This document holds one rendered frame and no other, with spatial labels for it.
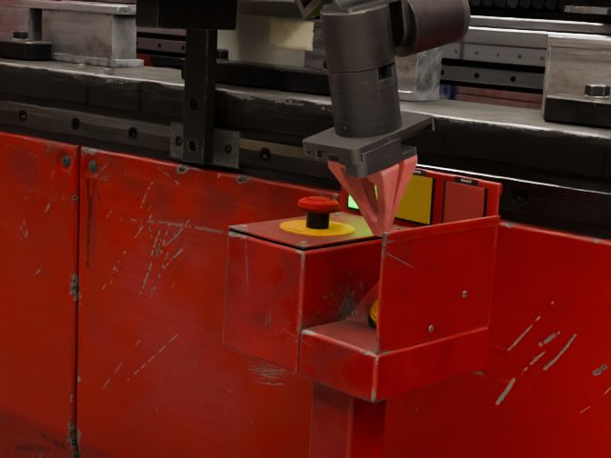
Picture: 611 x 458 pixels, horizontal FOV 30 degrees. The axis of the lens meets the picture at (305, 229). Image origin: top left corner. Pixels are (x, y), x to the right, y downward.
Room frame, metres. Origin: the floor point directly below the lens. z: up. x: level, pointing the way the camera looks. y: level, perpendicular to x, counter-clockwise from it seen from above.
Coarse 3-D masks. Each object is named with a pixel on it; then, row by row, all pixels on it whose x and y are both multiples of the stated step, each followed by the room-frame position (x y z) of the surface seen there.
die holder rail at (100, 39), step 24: (0, 0) 1.96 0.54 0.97; (24, 0) 1.92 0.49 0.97; (0, 24) 1.96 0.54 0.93; (24, 24) 1.93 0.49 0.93; (48, 24) 1.89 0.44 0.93; (72, 24) 1.85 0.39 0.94; (96, 24) 1.82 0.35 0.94; (120, 24) 1.81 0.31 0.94; (72, 48) 1.85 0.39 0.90; (96, 48) 1.82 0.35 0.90; (120, 48) 1.81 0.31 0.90
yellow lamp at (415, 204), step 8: (416, 176) 1.10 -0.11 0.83; (408, 184) 1.10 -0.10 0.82; (416, 184) 1.09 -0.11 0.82; (424, 184) 1.09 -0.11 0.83; (432, 184) 1.08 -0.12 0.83; (408, 192) 1.10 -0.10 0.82; (416, 192) 1.09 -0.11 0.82; (424, 192) 1.09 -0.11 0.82; (408, 200) 1.10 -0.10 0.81; (416, 200) 1.09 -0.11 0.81; (424, 200) 1.09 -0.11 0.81; (400, 208) 1.11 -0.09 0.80; (408, 208) 1.10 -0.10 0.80; (416, 208) 1.09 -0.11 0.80; (424, 208) 1.09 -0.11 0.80; (400, 216) 1.11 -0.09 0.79; (408, 216) 1.10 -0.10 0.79; (416, 216) 1.09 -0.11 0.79; (424, 216) 1.09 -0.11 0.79
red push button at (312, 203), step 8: (304, 200) 1.07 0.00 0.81; (312, 200) 1.06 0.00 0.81; (320, 200) 1.06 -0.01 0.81; (328, 200) 1.06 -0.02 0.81; (304, 208) 1.06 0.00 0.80; (312, 208) 1.05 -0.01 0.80; (320, 208) 1.05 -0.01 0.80; (328, 208) 1.06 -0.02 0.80; (336, 208) 1.06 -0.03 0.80; (312, 216) 1.06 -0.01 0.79; (320, 216) 1.06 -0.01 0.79; (328, 216) 1.07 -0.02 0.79; (312, 224) 1.06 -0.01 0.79; (320, 224) 1.06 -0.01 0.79; (328, 224) 1.07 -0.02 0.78
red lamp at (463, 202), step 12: (456, 192) 1.06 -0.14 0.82; (468, 192) 1.05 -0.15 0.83; (480, 192) 1.04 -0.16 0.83; (456, 204) 1.06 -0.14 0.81; (468, 204) 1.05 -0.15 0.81; (480, 204) 1.04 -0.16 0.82; (444, 216) 1.07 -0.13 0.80; (456, 216) 1.06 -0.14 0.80; (468, 216) 1.05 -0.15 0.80; (480, 216) 1.04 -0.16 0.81
